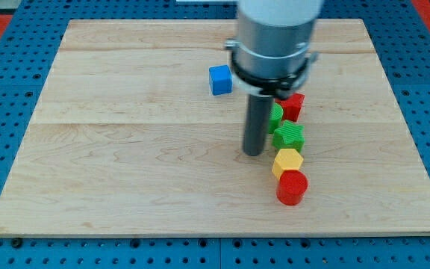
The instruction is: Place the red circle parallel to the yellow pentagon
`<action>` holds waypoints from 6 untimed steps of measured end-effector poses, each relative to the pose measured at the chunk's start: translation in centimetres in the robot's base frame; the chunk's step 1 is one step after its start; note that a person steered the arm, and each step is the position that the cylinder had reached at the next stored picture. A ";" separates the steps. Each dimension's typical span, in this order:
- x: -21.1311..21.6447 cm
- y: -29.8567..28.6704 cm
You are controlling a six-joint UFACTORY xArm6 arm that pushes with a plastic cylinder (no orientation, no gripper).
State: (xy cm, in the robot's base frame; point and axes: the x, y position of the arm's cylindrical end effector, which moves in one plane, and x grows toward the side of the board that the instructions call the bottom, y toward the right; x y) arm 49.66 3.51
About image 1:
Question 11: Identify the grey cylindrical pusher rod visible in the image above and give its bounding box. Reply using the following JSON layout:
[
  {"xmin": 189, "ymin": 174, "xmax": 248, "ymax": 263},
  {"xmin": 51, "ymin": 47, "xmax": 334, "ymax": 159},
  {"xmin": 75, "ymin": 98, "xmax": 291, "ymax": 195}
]
[{"xmin": 243, "ymin": 95, "xmax": 274, "ymax": 156}]

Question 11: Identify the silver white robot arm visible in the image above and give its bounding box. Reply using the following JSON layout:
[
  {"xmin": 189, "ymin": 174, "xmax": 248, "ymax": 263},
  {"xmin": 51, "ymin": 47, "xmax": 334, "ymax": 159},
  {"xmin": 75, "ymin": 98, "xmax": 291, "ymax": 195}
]
[{"xmin": 225, "ymin": 0, "xmax": 323, "ymax": 156}]

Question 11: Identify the green cylinder block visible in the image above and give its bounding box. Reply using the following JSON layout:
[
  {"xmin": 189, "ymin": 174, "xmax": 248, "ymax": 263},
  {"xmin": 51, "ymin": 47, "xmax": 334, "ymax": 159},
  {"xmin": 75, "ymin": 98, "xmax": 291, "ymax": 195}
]
[{"xmin": 268, "ymin": 102, "xmax": 284, "ymax": 134}]

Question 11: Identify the green star block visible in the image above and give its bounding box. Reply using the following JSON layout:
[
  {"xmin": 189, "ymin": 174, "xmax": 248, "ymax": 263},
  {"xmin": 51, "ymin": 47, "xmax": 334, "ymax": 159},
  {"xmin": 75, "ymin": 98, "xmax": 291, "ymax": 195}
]
[{"xmin": 272, "ymin": 120, "xmax": 305, "ymax": 153}]

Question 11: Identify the red star block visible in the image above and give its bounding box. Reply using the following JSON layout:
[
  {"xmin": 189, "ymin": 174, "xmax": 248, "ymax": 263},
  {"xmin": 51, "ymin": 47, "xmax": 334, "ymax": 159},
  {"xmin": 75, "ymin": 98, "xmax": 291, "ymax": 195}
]
[{"xmin": 275, "ymin": 93, "xmax": 305, "ymax": 122}]

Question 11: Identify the yellow hexagon block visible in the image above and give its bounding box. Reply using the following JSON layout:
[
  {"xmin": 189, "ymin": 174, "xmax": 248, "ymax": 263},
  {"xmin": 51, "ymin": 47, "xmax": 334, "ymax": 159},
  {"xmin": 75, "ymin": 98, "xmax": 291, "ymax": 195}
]
[{"xmin": 272, "ymin": 149, "xmax": 304, "ymax": 180}]

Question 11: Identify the blue cube block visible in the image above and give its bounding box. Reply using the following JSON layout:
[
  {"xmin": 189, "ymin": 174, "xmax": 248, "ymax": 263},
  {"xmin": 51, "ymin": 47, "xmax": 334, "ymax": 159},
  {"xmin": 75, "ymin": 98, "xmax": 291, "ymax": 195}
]
[{"xmin": 208, "ymin": 65, "xmax": 232, "ymax": 96}]

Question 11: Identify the red cylinder block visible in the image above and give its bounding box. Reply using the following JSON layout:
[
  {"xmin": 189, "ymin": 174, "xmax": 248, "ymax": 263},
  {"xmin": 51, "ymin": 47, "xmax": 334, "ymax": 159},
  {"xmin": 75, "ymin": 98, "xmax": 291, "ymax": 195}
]
[{"xmin": 276, "ymin": 170, "xmax": 308, "ymax": 205}]

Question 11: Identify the wooden board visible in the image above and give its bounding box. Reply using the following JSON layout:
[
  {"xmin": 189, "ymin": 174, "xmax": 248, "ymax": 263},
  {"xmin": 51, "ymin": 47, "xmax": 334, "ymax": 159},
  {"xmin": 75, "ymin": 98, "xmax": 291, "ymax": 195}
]
[{"xmin": 0, "ymin": 19, "xmax": 430, "ymax": 238}]

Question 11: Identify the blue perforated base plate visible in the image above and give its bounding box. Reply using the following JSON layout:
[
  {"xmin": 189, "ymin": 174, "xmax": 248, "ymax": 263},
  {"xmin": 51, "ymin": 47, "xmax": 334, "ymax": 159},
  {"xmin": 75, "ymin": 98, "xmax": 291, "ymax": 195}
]
[{"xmin": 0, "ymin": 0, "xmax": 430, "ymax": 268}]

